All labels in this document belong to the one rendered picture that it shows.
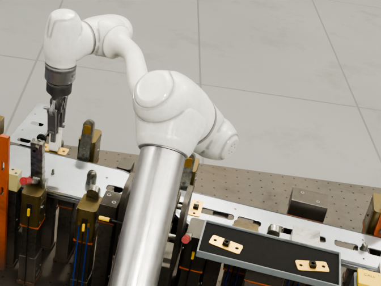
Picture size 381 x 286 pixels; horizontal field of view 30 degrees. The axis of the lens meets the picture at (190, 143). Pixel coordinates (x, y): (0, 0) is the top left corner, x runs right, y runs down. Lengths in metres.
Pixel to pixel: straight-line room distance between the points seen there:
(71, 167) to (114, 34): 0.50
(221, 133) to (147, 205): 0.28
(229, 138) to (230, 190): 1.24
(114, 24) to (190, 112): 0.65
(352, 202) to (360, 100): 2.65
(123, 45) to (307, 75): 3.84
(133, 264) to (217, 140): 0.37
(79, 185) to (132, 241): 0.81
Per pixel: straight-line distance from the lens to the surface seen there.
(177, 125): 1.50
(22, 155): 2.37
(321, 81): 5.74
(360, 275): 1.90
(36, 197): 2.11
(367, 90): 5.81
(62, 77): 2.07
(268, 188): 2.95
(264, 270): 1.81
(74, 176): 2.29
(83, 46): 2.05
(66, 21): 2.01
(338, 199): 3.02
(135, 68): 1.91
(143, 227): 1.47
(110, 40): 2.08
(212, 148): 1.64
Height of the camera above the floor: 2.31
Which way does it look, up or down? 31 degrees down
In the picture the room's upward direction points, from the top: 11 degrees clockwise
